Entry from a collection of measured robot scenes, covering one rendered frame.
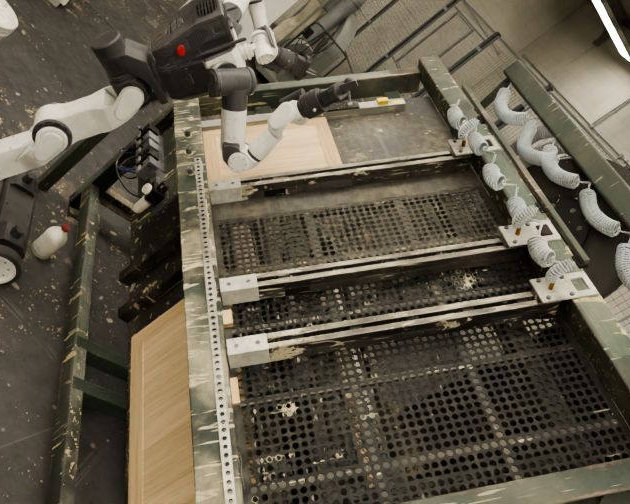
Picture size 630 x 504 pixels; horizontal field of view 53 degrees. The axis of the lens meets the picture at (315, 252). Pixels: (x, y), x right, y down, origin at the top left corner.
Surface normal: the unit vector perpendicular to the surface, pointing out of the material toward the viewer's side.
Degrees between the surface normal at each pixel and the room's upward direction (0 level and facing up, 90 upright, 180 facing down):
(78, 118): 90
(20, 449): 0
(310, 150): 52
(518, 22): 90
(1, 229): 45
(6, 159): 90
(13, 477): 0
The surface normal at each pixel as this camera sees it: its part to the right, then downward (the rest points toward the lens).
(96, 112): -0.24, 0.72
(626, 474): -0.01, -0.71
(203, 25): 0.19, 0.69
